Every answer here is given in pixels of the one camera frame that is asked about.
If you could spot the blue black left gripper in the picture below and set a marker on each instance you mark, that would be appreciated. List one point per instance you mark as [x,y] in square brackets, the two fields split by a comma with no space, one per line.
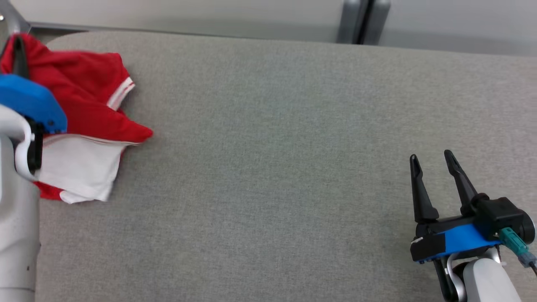
[29,100]

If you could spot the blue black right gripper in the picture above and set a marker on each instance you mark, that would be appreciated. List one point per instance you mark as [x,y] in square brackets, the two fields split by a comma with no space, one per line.
[457,239]

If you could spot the red jersey with white trim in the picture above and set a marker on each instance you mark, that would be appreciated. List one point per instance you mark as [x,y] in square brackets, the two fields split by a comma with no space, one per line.
[84,92]

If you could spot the grey metal partition post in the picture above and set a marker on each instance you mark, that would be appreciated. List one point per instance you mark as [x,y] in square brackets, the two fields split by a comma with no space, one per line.
[363,21]

